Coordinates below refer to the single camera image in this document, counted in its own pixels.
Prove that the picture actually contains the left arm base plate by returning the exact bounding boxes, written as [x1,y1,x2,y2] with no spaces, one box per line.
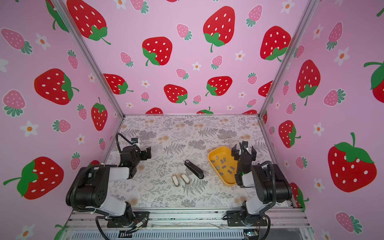
[107,211,150,228]

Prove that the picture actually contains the aluminium frame rail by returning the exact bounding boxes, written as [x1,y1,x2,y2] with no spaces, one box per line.
[59,208,316,240]

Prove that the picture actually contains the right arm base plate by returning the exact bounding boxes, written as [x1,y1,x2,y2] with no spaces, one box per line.
[222,210,268,227]

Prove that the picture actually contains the black stapler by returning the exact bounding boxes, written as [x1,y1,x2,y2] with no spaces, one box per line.
[184,160,204,179]

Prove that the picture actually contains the yellow plastic tray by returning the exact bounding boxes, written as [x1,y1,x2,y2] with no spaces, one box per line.
[208,146,238,187]

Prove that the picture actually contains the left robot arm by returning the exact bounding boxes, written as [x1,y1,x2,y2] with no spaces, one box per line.
[66,133,152,227]

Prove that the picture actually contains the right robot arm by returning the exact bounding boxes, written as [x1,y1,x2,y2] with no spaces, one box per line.
[226,141,293,226]

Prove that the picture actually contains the beige mini stapler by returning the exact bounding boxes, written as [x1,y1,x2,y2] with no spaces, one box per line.
[172,175,180,187]
[181,174,190,184]

